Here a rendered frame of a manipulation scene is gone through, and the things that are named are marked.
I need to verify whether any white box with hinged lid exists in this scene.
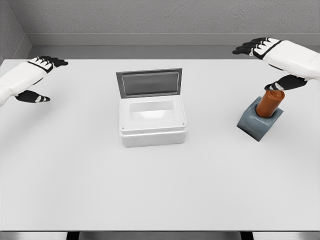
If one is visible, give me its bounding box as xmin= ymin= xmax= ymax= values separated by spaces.
xmin=115 ymin=66 xmax=189 ymax=149

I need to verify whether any grey-blue bottle holder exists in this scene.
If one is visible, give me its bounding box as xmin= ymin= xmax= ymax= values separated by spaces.
xmin=236 ymin=95 xmax=285 ymax=143

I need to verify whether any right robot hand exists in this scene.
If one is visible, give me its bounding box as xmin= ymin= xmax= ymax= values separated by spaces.
xmin=232 ymin=37 xmax=320 ymax=92

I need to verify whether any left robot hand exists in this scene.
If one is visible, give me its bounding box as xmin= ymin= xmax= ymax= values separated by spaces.
xmin=0 ymin=55 xmax=69 ymax=108

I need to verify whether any brown cylindrical bottle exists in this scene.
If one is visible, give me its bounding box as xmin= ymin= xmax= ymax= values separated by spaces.
xmin=256 ymin=89 xmax=286 ymax=119

